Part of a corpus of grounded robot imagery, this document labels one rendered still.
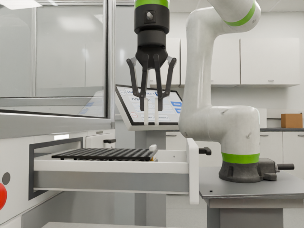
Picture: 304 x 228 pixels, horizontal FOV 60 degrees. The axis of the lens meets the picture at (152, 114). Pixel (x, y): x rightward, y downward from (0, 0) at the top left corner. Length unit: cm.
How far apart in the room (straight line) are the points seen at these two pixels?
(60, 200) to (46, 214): 7
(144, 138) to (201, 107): 67
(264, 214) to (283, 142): 309
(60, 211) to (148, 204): 94
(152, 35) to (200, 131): 42
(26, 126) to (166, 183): 30
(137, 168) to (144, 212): 112
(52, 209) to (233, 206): 50
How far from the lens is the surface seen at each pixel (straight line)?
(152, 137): 158
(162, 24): 68
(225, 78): 412
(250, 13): 99
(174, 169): 53
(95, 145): 91
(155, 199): 166
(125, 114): 141
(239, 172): 92
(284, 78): 444
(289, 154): 404
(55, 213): 73
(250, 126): 91
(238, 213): 91
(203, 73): 102
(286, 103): 481
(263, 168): 97
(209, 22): 108
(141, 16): 69
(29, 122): 58
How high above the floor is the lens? 97
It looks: 2 degrees up
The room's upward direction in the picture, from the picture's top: straight up
